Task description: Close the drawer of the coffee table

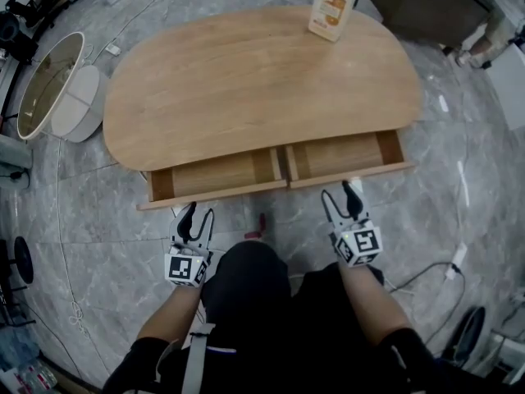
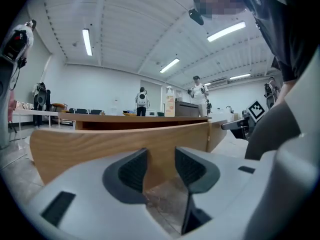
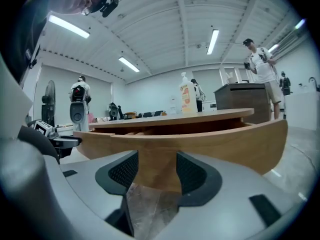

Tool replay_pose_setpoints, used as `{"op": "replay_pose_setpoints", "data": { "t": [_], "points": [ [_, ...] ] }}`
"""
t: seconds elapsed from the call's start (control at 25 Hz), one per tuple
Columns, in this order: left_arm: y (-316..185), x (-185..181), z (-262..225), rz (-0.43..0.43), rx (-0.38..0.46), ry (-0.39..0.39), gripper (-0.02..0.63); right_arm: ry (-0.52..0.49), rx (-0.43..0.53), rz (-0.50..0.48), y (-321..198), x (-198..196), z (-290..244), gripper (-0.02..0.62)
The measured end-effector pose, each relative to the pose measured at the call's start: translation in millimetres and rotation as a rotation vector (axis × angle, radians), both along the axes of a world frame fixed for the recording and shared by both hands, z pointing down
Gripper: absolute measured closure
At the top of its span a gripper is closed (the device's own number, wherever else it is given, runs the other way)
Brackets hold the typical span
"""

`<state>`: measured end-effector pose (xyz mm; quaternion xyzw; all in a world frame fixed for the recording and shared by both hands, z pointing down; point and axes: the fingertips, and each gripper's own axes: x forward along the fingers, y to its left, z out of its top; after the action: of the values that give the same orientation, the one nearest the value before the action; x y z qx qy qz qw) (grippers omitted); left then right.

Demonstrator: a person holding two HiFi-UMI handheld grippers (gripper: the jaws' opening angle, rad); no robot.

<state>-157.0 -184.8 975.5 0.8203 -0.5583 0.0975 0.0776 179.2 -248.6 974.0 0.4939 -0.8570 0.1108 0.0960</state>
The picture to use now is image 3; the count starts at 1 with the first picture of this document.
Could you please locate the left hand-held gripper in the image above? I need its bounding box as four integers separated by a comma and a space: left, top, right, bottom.
33, 120, 83, 150

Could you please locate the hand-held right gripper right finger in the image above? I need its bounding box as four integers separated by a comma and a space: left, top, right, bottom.
153, 150, 297, 240

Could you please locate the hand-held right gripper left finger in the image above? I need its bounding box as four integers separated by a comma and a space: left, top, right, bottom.
59, 150, 139, 237

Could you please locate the wooden table with drawer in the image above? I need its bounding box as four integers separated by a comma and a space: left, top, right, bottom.
111, 118, 289, 193

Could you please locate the black oval device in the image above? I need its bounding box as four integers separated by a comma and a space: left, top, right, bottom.
69, 101, 88, 123

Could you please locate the black floor fan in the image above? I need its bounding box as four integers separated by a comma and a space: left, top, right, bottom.
40, 79, 57, 128

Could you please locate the black white striped sofa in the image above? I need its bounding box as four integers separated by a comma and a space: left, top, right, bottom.
135, 109, 168, 118

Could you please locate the white cabinet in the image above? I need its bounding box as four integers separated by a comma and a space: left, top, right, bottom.
202, 102, 217, 113

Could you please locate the white water dispenser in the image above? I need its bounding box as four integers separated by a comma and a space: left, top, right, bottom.
169, 94, 180, 115

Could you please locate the white pump bottle orange label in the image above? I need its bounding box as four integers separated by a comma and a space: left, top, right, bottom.
178, 71, 199, 115

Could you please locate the dark wooden cabinet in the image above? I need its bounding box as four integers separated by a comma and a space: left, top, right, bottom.
213, 82, 272, 125

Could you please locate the white cup with sticks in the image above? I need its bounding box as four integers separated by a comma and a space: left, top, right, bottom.
224, 71, 238, 85

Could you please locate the person's black clothed body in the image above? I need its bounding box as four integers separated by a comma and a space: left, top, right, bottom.
0, 0, 120, 165

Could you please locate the white bathtub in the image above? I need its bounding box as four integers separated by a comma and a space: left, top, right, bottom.
283, 91, 320, 133

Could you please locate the dark bathtub faucet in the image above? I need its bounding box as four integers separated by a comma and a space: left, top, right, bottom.
308, 76, 320, 93

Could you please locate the black head-worn camera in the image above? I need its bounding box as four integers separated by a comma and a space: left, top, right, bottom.
99, 0, 120, 19

